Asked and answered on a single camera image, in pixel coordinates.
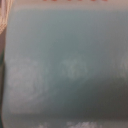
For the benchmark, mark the light blue milk carton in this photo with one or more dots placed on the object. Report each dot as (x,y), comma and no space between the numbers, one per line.
(66,64)

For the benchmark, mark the beige woven placemat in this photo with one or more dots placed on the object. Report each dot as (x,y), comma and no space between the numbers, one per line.
(5,7)

